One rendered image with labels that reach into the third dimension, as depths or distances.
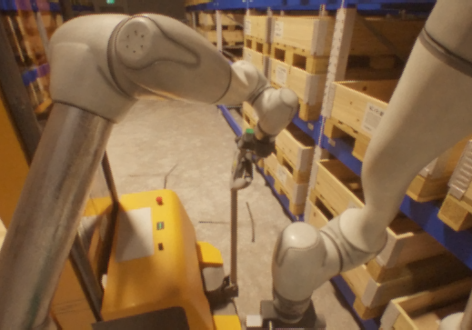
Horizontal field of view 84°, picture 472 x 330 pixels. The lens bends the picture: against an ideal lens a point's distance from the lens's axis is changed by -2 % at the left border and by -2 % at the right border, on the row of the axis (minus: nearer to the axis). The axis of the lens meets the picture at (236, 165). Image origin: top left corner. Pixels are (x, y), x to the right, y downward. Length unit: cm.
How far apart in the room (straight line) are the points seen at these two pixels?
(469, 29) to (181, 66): 30
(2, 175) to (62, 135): 49
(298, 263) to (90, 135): 43
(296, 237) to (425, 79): 36
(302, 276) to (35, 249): 46
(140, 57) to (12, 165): 64
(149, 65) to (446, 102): 32
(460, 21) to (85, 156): 49
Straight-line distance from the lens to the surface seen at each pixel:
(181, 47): 40
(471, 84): 27
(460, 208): 129
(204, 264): 203
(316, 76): 204
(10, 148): 92
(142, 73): 39
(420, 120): 29
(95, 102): 50
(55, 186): 51
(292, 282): 58
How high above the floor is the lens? 189
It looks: 30 degrees down
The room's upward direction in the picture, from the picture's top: straight up
